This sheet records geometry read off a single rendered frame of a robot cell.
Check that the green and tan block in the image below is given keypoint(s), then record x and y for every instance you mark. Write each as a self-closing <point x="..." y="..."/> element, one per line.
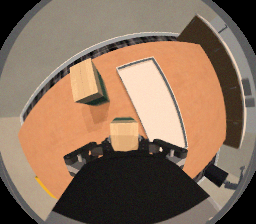
<point x="124" y="134"/>
<point x="87" y="84"/>

